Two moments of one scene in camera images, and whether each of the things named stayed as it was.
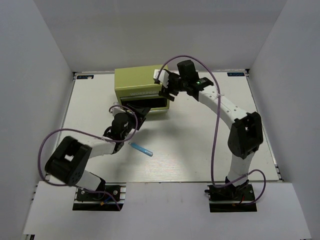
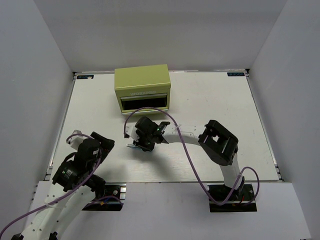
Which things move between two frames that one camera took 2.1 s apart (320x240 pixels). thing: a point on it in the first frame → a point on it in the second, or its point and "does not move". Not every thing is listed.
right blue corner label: x=235 y=74 does not move
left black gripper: x=140 y=112 → x=106 y=145
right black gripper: x=165 y=92 → x=141 y=143
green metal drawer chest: x=135 y=86 does not move
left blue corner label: x=85 y=76 does not move
